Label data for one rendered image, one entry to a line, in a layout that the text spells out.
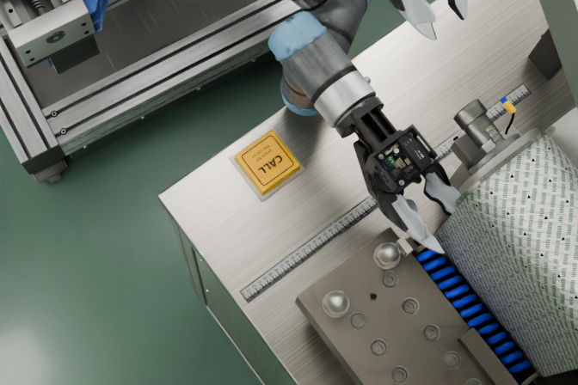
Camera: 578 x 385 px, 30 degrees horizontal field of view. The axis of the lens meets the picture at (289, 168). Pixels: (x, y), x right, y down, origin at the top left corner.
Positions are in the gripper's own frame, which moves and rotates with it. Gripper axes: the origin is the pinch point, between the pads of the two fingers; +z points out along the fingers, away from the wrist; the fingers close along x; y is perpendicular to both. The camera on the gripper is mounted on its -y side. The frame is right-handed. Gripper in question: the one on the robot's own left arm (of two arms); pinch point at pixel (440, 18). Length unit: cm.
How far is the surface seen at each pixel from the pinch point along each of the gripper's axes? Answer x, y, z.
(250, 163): -20.3, -37.2, 20.9
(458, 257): -8.3, -7.2, 34.3
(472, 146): 0.5, -8.3, 22.2
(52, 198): -47, -134, 50
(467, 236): -8.3, -0.6, 27.3
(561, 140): 6.6, 2.7, 21.6
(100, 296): -51, -117, 69
